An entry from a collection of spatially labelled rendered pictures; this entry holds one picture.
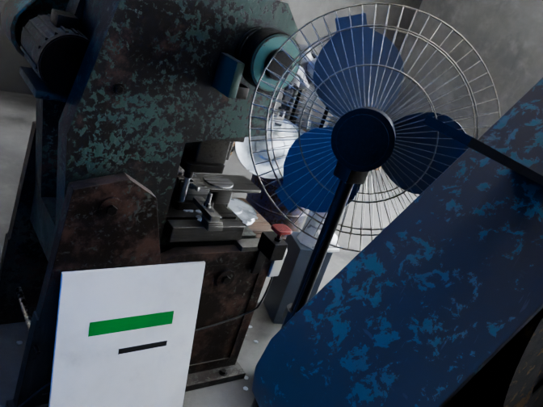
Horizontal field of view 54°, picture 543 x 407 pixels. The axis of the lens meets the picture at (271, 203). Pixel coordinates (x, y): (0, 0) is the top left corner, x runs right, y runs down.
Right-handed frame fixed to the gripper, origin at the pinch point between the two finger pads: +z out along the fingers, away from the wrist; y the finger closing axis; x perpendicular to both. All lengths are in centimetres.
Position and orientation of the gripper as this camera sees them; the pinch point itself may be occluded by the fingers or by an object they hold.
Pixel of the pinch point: (279, 118)
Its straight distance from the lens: 228.4
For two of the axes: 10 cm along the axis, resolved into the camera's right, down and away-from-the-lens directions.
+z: -2.7, 8.9, -3.8
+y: 1.4, -3.5, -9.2
